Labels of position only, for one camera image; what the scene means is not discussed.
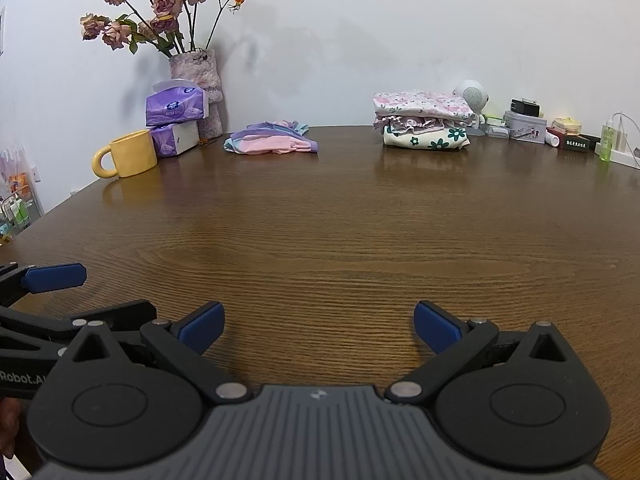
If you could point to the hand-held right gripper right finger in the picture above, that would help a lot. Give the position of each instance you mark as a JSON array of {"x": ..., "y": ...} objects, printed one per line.
[{"x": 437, "y": 329}]

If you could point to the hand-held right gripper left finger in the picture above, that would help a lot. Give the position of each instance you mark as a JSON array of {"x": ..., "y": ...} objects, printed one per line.
[{"x": 202, "y": 329}]

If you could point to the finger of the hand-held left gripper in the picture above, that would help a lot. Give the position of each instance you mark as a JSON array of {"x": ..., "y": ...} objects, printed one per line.
[
  {"x": 55, "y": 278},
  {"x": 120, "y": 314}
]

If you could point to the pink and blue mesh vest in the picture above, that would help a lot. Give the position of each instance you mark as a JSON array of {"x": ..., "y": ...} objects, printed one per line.
[{"x": 270, "y": 141}]

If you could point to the person's left hand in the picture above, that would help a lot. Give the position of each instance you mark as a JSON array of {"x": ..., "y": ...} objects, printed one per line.
[{"x": 9, "y": 427}]

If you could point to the clear rack with packets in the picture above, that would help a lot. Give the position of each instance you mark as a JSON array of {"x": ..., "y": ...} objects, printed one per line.
[{"x": 17, "y": 200}]

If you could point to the yellow mug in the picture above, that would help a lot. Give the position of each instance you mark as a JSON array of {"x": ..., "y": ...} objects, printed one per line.
[{"x": 132, "y": 155}]

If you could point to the purple and white tissue pack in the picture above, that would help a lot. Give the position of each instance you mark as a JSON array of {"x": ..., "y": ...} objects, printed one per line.
[{"x": 175, "y": 139}]

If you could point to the folded cream green-flower garment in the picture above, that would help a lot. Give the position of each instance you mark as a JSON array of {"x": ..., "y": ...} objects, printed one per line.
[{"x": 425, "y": 139}]

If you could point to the folded purple frilly garment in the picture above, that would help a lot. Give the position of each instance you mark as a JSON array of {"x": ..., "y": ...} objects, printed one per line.
[{"x": 415, "y": 122}]

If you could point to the opened purple tissue pack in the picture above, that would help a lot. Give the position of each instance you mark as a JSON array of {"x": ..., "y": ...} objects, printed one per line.
[{"x": 172, "y": 105}]

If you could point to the green and white small boxes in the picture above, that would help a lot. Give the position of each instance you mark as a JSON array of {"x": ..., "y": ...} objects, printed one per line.
[{"x": 495, "y": 127}]

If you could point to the grey tin box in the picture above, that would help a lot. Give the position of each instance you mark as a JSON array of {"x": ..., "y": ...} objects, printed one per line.
[{"x": 525, "y": 129}]

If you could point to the white tube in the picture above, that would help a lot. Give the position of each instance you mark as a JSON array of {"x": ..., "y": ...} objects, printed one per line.
[{"x": 552, "y": 139}]

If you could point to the folded pink floral garment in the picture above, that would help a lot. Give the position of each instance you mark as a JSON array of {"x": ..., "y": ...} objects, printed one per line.
[{"x": 420, "y": 102}]

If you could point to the red small box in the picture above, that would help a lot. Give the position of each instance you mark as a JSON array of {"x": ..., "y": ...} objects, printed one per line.
[{"x": 556, "y": 131}]

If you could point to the dark box with label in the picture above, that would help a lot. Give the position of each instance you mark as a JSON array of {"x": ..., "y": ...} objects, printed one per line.
[{"x": 575, "y": 142}]

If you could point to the white robot speaker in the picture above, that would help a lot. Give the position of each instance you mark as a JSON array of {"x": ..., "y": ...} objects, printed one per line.
[{"x": 472, "y": 94}]

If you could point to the black charger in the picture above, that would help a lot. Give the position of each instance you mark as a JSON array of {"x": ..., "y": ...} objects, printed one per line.
[{"x": 525, "y": 107}]

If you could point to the yellow cake candle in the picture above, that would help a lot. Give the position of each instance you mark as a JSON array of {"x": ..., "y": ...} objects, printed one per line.
[{"x": 567, "y": 125}]

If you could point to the black small box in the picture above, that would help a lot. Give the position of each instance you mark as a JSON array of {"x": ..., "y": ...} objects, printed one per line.
[{"x": 594, "y": 141}]

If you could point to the fuzzy purple vase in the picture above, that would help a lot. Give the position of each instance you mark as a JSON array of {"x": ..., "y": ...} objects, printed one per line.
[{"x": 197, "y": 70}]

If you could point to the green bottle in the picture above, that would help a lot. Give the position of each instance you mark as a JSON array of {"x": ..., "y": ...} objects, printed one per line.
[{"x": 607, "y": 142}]

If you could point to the white power strip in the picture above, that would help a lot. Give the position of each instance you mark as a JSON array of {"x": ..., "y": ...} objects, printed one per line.
[{"x": 627, "y": 157}]

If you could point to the dried rose bouquet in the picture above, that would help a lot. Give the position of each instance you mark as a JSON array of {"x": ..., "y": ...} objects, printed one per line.
[{"x": 165, "y": 5}]

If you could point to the wall picture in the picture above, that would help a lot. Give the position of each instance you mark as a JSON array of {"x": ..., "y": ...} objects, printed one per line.
[{"x": 2, "y": 30}]

